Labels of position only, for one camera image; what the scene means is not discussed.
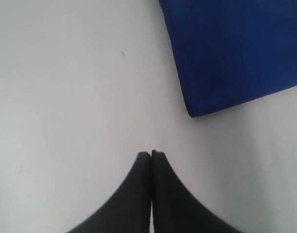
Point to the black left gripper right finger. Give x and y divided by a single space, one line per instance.
175 209

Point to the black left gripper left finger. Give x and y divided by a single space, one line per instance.
128 210

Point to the blue towel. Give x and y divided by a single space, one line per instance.
228 52

